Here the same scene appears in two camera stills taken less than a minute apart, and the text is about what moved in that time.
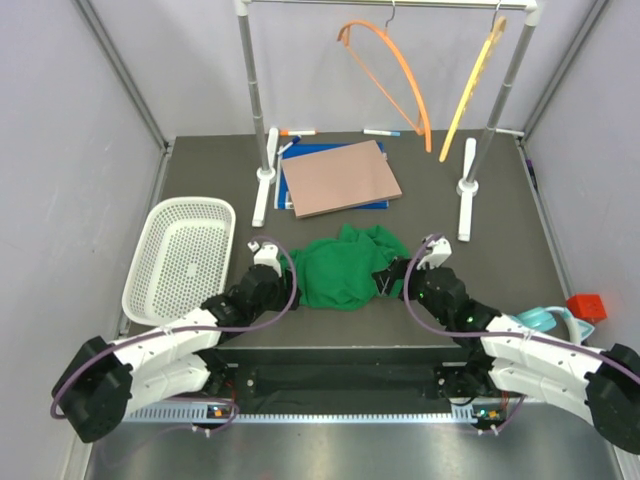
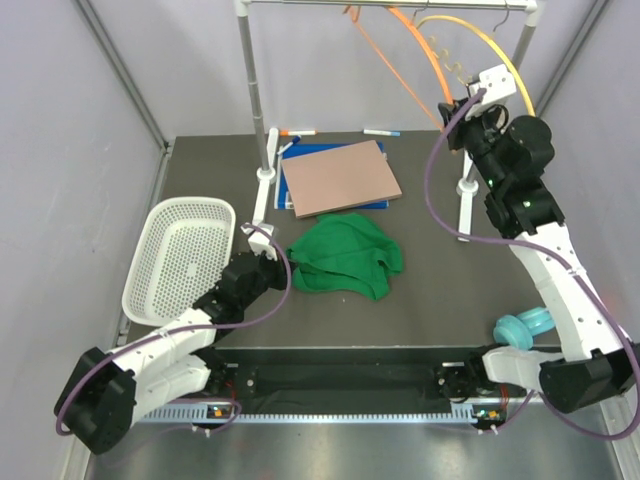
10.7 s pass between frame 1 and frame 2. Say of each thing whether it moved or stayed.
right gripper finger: moved
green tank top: moved
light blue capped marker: stayed
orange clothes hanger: moved
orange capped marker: stayed
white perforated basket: stayed
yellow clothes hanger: moved
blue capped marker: stayed
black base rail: stayed
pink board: stayed
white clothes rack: stayed
